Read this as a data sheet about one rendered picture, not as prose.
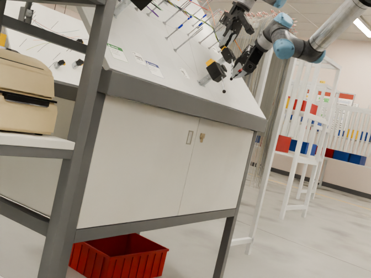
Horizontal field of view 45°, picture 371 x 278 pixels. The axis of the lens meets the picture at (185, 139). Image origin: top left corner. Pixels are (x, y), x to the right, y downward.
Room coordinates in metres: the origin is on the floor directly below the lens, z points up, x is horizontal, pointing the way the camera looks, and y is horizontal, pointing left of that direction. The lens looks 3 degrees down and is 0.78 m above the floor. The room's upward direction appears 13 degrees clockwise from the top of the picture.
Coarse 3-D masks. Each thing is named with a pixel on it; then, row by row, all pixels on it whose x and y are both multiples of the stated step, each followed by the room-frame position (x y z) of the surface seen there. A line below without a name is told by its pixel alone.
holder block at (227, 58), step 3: (228, 48) 2.02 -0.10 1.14; (222, 51) 2.03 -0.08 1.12; (225, 51) 2.02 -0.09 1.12; (228, 51) 2.02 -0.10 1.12; (231, 51) 2.04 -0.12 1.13; (222, 54) 2.03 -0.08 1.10; (225, 54) 2.02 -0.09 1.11; (228, 54) 2.01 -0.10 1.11; (231, 54) 2.01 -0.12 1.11; (225, 57) 2.02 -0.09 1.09; (228, 57) 2.01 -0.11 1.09; (231, 57) 2.00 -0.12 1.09; (234, 57) 2.02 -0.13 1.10; (225, 60) 2.02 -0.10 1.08; (228, 60) 2.01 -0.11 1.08; (231, 60) 2.03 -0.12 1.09; (234, 60) 2.04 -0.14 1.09
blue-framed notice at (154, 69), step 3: (147, 63) 1.42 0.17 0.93; (150, 63) 1.44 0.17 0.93; (153, 63) 1.46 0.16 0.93; (150, 66) 1.43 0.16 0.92; (153, 66) 1.45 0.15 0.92; (156, 66) 1.47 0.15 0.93; (150, 69) 1.41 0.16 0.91; (153, 69) 1.43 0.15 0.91; (156, 69) 1.45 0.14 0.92; (159, 69) 1.47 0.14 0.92; (153, 72) 1.42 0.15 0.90; (156, 72) 1.44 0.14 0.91; (159, 72) 1.46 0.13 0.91; (156, 75) 1.43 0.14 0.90; (159, 75) 1.44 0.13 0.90; (162, 75) 1.47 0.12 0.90
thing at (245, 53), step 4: (256, 40) 1.87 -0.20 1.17; (248, 44) 1.96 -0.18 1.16; (256, 44) 1.87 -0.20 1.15; (248, 48) 1.93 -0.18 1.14; (252, 48) 1.94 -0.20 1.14; (260, 48) 1.86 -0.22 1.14; (244, 52) 1.97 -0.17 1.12; (248, 52) 1.91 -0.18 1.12; (244, 56) 1.91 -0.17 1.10; (244, 60) 1.92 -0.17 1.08
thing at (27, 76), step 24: (0, 48) 1.06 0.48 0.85; (0, 72) 0.98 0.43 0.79; (24, 72) 1.04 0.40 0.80; (48, 72) 1.12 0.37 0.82; (0, 96) 0.96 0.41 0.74; (24, 96) 1.02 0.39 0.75; (48, 96) 1.10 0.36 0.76; (0, 120) 0.97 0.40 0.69; (24, 120) 1.02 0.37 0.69; (48, 120) 1.09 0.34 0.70
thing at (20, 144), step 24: (0, 0) 1.37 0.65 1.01; (24, 0) 1.31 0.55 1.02; (48, 0) 1.24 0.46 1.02; (72, 0) 1.19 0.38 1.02; (96, 0) 1.10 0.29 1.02; (0, 24) 1.38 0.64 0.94; (96, 24) 1.13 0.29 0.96; (96, 48) 1.12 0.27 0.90; (96, 72) 1.14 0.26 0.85; (72, 120) 1.14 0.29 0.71; (0, 144) 0.94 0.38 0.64; (24, 144) 0.99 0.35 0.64; (48, 144) 1.05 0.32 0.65; (72, 144) 1.12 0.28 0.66; (72, 168) 1.13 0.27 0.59; (72, 192) 1.15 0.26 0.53; (48, 240) 1.13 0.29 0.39; (48, 264) 1.13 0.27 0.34
